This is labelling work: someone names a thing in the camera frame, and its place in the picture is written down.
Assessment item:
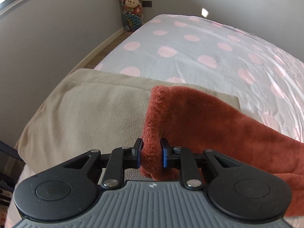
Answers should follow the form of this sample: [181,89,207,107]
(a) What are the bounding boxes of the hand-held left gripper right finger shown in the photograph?
[161,138,243,190]

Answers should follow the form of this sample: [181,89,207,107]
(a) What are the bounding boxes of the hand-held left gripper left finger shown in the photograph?
[59,138,143,190]

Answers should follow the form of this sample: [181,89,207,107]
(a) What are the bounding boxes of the rust fleece garment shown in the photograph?
[139,85,304,218]

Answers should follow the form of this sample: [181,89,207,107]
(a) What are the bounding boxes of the beige folded fleece blanket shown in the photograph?
[15,68,241,186]

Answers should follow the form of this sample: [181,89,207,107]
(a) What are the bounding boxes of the pink polka dot bed sheet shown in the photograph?
[5,14,304,228]

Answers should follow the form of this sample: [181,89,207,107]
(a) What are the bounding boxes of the dark chair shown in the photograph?
[0,140,25,192]

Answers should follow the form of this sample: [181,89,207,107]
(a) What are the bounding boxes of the column of plush toys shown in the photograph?
[118,0,145,32]

